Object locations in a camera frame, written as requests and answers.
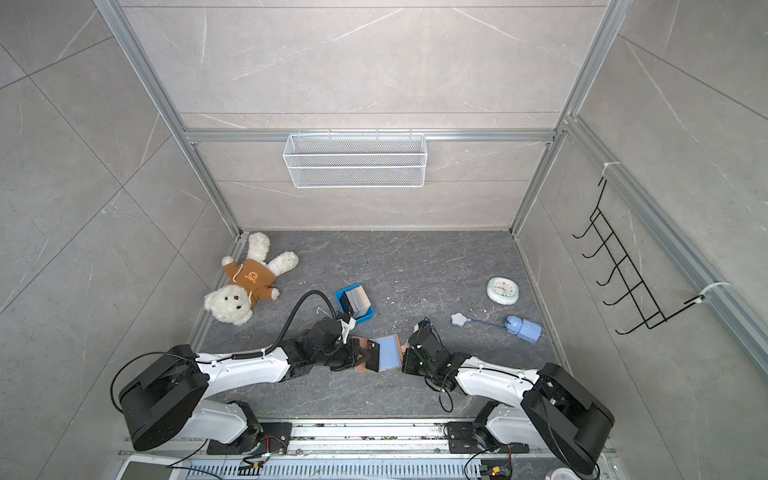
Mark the dark credit card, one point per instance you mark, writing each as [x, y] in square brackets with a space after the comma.
[373, 355]

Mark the blue card box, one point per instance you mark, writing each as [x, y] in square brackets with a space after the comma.
[341, 302]

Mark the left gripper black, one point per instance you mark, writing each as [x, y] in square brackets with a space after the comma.
[356, 357]

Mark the black wire hook rack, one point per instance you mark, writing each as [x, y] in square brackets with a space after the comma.
[625, 272]

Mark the stack of credit cards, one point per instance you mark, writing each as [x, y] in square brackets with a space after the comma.
[357, 302]

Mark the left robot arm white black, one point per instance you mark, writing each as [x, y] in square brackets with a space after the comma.
[174, 396]

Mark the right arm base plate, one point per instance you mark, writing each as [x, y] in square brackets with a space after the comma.
[472, 437]

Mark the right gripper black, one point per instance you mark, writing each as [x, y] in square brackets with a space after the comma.
[407, 361]

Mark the blue dish brush toy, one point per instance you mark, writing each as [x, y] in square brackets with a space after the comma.
[525, 330]

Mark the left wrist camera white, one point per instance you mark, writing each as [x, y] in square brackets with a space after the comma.
[347, 324]

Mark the white teddy bear brown shirt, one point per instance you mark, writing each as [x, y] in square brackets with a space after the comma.
[249, 282]

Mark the white tablet device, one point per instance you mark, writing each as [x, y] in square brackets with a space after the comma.
[148, 467]

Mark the white round clock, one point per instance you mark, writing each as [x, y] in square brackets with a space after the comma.
[503, 291]

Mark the pink white round object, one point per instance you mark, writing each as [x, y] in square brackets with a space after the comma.
[562, 473]

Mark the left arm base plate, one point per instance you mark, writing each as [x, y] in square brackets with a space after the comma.
[270, 437]

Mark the white wire mesh basket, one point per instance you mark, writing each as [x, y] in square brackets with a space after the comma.
[356, 160]

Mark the aluminium rail front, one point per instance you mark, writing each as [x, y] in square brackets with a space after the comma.
[356, 449]

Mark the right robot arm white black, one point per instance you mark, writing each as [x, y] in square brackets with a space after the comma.
[544, 408]

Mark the tan leather card holder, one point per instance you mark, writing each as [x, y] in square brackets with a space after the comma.
[391, 354]

